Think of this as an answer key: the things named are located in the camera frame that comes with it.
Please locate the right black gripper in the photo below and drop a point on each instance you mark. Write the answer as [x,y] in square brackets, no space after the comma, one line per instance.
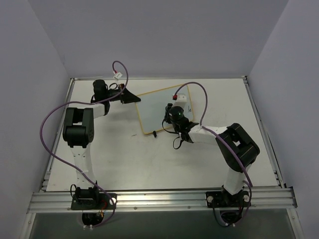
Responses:
[169,109]

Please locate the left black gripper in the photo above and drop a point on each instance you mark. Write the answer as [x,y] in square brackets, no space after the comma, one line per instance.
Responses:
[123,95]

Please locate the yellow framed whiteboard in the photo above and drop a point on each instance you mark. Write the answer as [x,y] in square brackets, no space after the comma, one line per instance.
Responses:
[151,109]

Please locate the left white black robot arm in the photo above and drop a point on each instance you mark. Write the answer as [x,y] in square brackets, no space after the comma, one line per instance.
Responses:
[78,132]

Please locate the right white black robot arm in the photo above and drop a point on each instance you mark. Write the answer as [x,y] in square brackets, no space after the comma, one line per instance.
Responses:
[237,147]

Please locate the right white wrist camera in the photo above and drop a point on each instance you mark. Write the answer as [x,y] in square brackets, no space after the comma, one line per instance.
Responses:
[180,100]

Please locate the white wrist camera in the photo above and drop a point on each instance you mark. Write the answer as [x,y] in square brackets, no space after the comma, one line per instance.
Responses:
[117,76]
[180,100]

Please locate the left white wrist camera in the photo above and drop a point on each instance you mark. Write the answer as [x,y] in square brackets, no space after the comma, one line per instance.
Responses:
[117,76]

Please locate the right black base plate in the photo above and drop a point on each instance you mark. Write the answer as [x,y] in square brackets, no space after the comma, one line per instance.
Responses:
[222,199]

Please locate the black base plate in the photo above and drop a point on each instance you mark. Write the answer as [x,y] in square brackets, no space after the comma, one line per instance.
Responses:
[82,202]
[222,199]

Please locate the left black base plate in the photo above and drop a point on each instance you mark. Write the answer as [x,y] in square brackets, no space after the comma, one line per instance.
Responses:
[82,202]

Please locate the aluminium front rail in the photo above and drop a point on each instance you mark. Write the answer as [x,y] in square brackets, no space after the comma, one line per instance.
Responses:
[195,200]

